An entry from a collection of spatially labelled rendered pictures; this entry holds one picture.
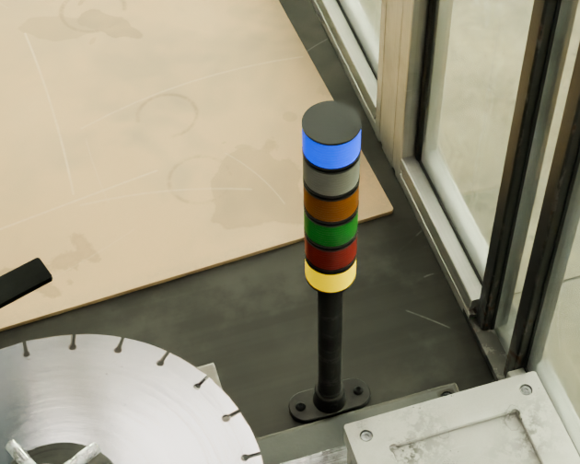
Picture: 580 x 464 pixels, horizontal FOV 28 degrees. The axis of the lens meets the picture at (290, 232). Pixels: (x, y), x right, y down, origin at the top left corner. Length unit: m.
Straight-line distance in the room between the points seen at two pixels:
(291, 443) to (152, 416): 0.24
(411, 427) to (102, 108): 0.66
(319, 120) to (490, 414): 0.31
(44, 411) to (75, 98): 0.60
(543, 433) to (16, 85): 0.83
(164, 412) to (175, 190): 0.46
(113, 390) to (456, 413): 0.29
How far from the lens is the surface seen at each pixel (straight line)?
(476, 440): 1.01
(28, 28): 1.61
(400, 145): 1.33
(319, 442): 1.17
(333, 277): 0.98
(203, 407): 0.97
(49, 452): 0.95
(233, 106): 1.46
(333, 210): 0.91
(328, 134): 0.86
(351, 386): 1.20
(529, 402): 1.04
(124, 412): 0.97
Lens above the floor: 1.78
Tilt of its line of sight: 51 degrees down
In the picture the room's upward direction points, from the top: 2 degrees counter-clockwise
